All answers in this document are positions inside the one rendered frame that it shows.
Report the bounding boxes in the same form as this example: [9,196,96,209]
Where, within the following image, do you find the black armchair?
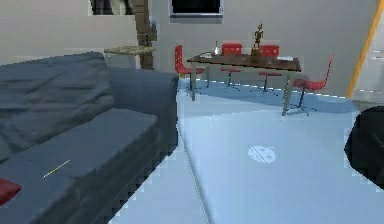
[344,105,384,190]

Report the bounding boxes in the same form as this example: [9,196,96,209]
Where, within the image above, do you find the red dining chair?
[292,53,335,116]
[258,44,283,93]
[173,44,206,80]
[220,42,244,88]

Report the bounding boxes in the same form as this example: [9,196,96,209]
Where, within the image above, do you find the dark wooden dining table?
[186,52,302,117]

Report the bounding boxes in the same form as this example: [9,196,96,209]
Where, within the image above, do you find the pale round side table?
[103,45,157,70]

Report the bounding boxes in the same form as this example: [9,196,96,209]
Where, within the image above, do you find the golden statuette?
[250,23,265,58]

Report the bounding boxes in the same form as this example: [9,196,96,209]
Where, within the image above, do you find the blue-grey sofa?
[0,51,180,224]

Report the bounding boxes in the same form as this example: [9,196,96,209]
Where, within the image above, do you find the yellow pencil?
[42,159,72,179]

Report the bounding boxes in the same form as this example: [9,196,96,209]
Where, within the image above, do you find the red cushion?
[0,178,23,206]

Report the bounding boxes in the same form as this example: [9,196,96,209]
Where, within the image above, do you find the black framed wall picture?
[89,0,135,16]

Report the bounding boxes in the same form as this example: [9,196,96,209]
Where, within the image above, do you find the yellow door frame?
[345,0,384,99]

